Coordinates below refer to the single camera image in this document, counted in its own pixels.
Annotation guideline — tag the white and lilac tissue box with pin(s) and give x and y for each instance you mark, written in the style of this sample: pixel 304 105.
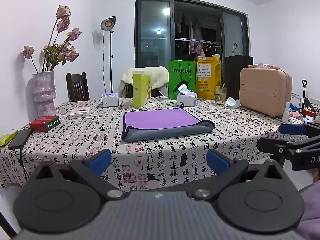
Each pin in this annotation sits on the white and lilac tissue box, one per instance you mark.
pixel 110 100
pixel 186 99

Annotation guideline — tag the studio lamp on stand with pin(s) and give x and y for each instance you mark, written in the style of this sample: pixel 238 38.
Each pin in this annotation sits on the studio lamp on stand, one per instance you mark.
pixel 110 55

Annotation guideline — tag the beige hard case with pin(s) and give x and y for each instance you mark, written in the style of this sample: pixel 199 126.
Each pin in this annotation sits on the beige hard case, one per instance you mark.
pixel 262 92

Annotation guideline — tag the purple and grey towel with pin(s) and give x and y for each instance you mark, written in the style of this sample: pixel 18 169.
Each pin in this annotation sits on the purple and grey towel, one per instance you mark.
pixel 157 119

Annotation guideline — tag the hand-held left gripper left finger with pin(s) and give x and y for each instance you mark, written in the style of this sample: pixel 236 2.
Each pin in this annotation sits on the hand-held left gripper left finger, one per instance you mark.
pixel 100 159

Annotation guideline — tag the dark wooden chair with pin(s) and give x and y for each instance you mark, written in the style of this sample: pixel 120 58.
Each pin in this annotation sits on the dark wooden chair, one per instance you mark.
pixel 78 88

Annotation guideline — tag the person's lilac clothing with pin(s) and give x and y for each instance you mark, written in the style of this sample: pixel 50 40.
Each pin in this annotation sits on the person's lilac clothing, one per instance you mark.
pixel 311 210

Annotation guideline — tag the crumpled white paper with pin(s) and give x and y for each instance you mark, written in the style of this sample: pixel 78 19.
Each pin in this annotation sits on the crumpled white paper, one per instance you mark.
pixel 233 102

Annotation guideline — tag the black smartphone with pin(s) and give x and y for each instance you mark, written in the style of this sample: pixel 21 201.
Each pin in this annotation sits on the black smartphone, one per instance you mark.
pixel 20 138

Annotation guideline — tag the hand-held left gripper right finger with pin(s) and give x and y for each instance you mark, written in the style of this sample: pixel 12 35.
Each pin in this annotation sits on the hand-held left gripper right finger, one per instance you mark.
pixel 217 161

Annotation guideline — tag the red and green box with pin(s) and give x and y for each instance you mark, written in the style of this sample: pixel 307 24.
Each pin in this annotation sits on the red and green box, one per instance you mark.
pixel 45 123

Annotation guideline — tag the black paper bag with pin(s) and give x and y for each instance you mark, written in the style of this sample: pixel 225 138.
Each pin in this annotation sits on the black paper bag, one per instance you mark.
pixel 237 75

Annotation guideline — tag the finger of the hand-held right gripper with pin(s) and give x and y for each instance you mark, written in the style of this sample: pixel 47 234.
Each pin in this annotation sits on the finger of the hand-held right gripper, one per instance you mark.
pixel 292 129
pixel 275 146

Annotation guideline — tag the flat white box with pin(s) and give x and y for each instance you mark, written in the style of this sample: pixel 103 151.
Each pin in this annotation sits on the flat white box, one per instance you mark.
pixel 80 113

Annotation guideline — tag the green plastic wrapper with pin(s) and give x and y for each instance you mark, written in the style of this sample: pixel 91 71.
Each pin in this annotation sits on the green plastic wrapper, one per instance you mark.
pixel 7 138

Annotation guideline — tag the hanging pink garment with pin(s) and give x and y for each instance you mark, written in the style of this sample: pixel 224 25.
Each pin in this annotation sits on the hanging pink garment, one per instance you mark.
pixel 197 40

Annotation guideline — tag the mottled pink ceramic vase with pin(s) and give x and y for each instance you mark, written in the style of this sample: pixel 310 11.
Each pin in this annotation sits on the mottled pink ceramic vase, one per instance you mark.
pixel 44 93

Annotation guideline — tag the dried pink roses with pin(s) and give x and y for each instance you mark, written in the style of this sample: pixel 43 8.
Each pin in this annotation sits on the dried pink roses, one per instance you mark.
pixel 63 51

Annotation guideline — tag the cream throw over chair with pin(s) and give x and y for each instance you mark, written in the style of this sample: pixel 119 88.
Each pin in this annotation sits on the cream throw over chair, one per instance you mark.
pixel 155 76

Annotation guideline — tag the clear drinking glass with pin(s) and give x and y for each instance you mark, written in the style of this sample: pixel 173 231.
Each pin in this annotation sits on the clear drinking glass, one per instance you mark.
pixel 220 95

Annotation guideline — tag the calligraphy print tablecloth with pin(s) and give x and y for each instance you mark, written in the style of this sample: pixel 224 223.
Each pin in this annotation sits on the calligraphy print tablecloth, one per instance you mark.
pixel 75 136

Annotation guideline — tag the yellow paper bag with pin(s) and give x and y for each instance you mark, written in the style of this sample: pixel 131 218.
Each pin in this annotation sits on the yellow paper bag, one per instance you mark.
pixel 208 75

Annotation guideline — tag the yellow-green carton box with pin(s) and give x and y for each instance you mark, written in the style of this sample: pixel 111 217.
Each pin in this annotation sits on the yellow-green carton box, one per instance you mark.
pixel 140 90

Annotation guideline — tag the black framed glass door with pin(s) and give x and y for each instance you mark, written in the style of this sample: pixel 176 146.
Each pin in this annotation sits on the black framed glass door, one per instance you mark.
pixel 155 35

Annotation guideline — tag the green paper bag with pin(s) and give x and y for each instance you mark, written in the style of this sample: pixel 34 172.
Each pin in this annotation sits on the green paper bag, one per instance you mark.
pixel 181 72

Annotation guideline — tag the small white bottle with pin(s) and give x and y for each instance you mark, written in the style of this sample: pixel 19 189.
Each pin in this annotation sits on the small white bottle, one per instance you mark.
pixel 286 113

